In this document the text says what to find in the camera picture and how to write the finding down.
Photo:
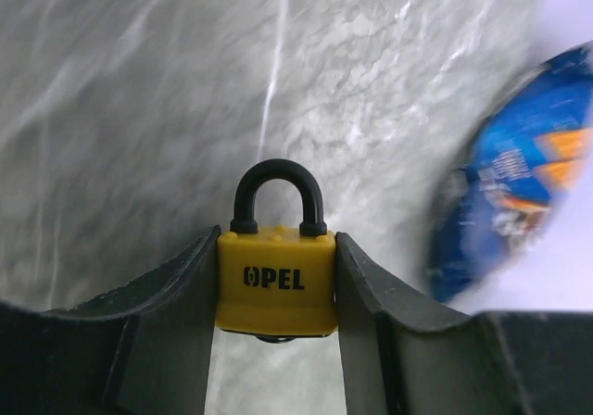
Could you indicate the yellow padlock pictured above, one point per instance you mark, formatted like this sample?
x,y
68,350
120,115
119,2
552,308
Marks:
x,y
277,283

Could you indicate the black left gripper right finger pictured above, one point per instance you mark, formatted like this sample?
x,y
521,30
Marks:
x,y
404,353

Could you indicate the blue Doritos chip bag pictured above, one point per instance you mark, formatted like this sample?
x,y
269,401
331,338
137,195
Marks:
x,y
495,201

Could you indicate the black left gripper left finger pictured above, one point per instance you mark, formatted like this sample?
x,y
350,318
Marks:
x,y
142,348

